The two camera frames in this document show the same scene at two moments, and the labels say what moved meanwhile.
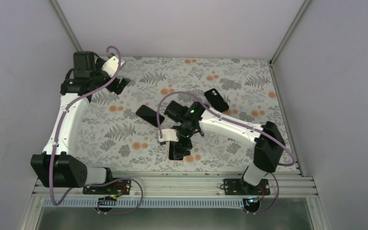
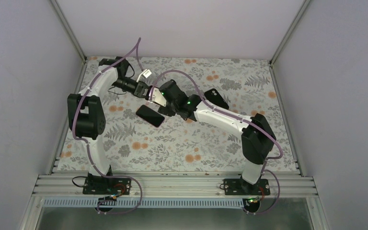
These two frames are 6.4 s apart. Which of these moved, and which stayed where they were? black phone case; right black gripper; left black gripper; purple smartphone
Moved: left black gripper; right black gripper
Stayed: purple smartphone; black phone case
